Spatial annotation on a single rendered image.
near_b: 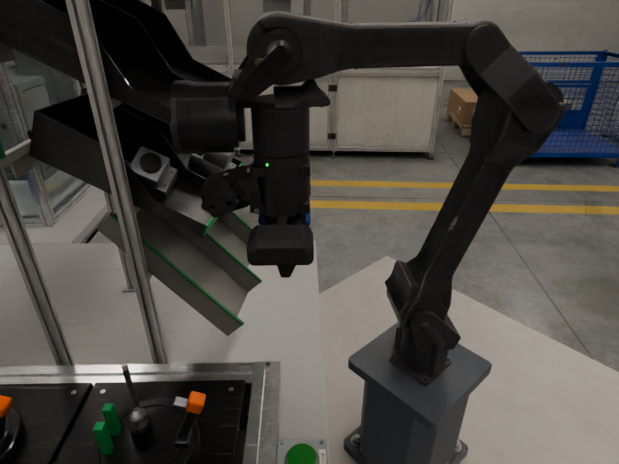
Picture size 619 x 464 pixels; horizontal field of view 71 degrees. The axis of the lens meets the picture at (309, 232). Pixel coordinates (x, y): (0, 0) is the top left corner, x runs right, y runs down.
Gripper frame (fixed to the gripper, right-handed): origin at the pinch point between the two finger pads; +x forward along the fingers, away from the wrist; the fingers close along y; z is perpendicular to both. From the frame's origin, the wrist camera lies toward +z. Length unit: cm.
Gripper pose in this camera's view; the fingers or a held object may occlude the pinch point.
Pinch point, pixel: (285, 250)
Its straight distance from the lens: 50.2
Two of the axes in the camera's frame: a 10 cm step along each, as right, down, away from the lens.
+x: 0.0, 8.7, 4.9
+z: -10.0, 0.1, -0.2
